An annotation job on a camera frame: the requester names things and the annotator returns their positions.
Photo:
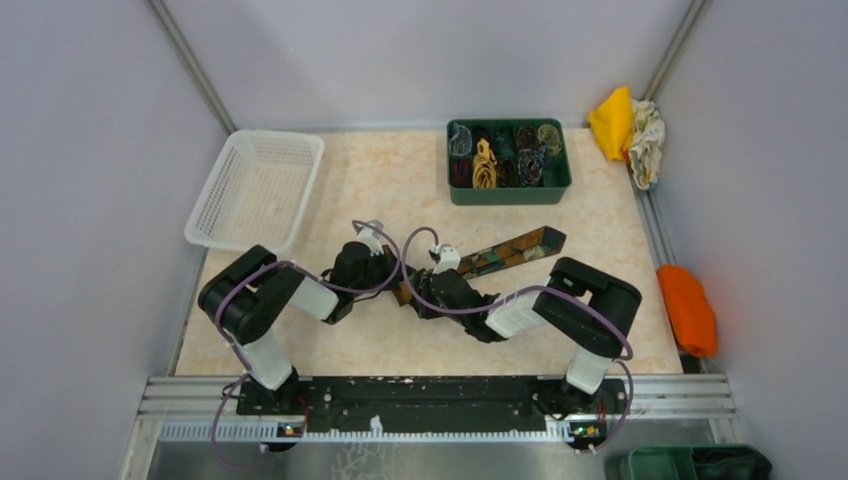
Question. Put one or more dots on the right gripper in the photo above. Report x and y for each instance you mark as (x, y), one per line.
(424, 289)

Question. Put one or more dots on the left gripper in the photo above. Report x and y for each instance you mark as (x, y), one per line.
(389, 261)

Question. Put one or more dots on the brown green patterned tie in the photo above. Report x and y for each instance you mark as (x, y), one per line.
(537, 244)

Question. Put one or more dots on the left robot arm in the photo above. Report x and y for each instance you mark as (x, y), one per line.
(245, 299)

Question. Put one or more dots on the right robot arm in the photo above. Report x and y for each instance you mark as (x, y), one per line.
(594, 309)

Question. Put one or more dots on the yellow rolled tie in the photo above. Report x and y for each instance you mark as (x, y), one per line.
(484, 174)

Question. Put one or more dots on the red dark rolled tie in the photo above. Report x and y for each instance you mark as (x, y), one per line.
(460, 173)

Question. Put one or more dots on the white plastic basket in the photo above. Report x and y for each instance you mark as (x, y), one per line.
(257, 191)

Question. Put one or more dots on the green compartment tray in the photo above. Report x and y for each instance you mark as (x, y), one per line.
(507, 137)

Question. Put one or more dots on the grey rolled tie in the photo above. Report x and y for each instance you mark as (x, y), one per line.
(460, 140)

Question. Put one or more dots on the blue patterned rolled tie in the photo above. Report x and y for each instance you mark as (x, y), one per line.
(530, 167)

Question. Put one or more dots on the olive rolled tie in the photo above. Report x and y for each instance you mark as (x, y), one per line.
(549, 139)

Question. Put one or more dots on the yellow cloth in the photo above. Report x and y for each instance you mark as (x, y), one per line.
(611, 123)

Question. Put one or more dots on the cream patterned cloth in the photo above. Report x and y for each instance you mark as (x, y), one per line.
(645, 151)

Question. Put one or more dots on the orange cloth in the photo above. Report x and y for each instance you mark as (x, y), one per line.
(692, 318)

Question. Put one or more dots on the green bin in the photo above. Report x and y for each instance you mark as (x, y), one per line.
(720, 461)

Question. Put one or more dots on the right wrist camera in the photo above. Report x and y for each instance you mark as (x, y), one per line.
(445, 257)

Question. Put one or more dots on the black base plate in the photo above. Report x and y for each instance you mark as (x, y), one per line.
(432, 404)

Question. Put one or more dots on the aluminium frame rail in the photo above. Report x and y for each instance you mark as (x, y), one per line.
(204, 408)

